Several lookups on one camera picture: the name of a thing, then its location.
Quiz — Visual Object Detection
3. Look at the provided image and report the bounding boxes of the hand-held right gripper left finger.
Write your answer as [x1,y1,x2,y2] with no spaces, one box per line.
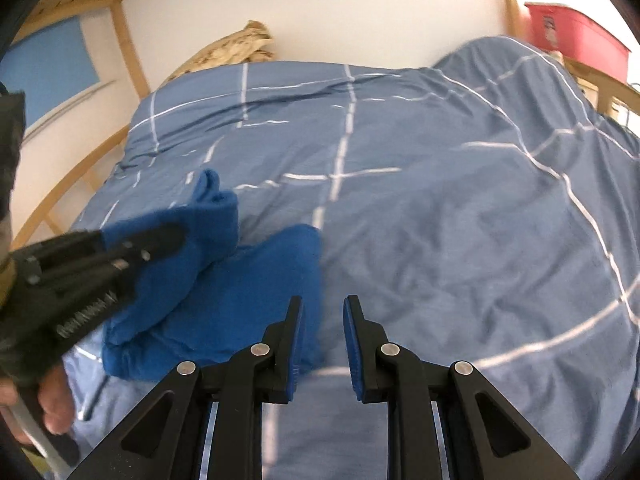
[67,296,304,480]

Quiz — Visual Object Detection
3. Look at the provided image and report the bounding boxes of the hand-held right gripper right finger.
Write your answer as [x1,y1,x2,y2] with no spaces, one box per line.
[341,294,581,480]

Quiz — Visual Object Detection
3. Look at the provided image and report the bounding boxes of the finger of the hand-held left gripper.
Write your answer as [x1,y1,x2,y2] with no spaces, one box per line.
[75,223,185,257]
[105,254,152,282]

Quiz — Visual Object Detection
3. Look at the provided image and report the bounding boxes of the person's left hand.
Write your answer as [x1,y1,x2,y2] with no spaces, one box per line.
[0,364,76,446]

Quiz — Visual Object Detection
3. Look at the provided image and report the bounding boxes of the dark cloth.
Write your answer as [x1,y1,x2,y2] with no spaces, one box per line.
[0,91,27,231]

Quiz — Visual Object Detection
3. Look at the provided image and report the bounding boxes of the blue checked duvet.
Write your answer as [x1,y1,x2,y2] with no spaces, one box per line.
[62,35,640,480]

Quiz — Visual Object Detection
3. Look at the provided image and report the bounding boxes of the beige patterned pillow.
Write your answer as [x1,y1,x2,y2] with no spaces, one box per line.
[162,20,275,83]

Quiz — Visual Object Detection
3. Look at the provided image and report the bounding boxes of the red storage box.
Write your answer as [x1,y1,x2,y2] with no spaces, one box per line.
[524,2,632,83]

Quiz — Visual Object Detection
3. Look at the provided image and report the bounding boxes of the wooden bed frame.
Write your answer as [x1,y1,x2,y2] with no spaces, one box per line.
[10,0,640,251]

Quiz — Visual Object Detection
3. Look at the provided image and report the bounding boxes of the blue wall poster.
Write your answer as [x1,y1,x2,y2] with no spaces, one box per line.
[0,15,118,136]

